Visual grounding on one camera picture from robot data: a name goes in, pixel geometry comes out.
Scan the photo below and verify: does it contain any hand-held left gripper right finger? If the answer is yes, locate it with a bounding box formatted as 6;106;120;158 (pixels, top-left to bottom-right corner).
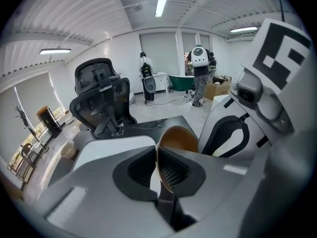
158;145;253;233

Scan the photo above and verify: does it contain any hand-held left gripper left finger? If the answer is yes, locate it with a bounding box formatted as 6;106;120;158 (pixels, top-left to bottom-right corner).
32;145;174;233

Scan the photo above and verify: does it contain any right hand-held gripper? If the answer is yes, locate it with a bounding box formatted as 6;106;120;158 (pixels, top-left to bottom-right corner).
199;18;317;158

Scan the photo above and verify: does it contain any cardboard box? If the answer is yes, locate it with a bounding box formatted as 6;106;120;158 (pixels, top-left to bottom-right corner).
204;75;233;101

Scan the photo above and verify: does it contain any green bathtub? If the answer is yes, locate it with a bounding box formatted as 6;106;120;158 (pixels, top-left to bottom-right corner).
168;74;196;92

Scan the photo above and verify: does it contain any wooden armchair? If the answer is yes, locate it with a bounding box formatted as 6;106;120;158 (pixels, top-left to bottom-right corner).
7;142;38;190

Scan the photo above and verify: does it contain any small white cabinet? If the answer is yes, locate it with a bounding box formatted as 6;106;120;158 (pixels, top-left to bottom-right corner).
153;71;168;93

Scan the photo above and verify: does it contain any black cylinder with orange top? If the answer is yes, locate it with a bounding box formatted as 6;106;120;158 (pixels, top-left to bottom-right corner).
36;106;62;139

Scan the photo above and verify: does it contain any black mesh office chair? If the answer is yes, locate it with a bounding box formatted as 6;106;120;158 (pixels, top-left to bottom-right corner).
69;58;138;140

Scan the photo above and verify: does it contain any grey roller blind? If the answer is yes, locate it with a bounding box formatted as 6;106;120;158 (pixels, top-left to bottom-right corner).
140;32;179;76
0;72;60;143

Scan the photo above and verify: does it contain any black coat rack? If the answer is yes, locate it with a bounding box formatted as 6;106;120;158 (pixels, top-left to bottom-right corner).
14;105;38;143

